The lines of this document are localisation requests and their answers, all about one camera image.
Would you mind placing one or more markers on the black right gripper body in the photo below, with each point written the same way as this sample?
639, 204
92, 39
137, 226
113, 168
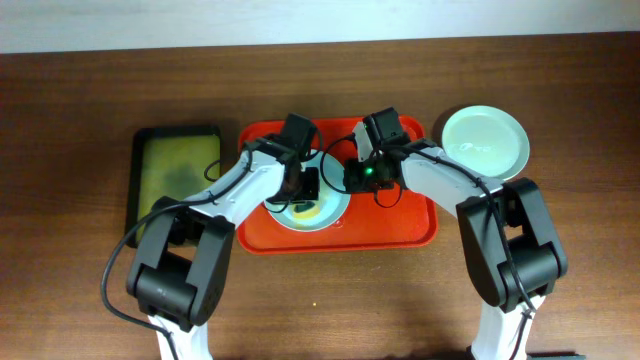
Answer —
363, 177

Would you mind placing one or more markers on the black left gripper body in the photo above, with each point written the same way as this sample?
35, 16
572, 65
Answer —
304, 190

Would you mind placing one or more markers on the yellow green sponge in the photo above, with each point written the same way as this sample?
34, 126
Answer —
305, 210

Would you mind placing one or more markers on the light blue plate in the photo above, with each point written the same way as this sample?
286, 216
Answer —
333, 199

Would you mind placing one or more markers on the green plate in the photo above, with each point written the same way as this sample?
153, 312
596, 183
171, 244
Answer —
488, 140

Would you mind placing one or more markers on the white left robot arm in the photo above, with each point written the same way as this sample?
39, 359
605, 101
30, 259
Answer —
180, 267

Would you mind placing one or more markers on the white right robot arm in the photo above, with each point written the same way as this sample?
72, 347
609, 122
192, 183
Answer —
511, 248

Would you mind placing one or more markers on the red plastic tray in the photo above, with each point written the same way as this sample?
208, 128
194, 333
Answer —
412, 222

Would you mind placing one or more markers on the black tray with green water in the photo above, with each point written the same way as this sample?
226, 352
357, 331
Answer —
169, 161

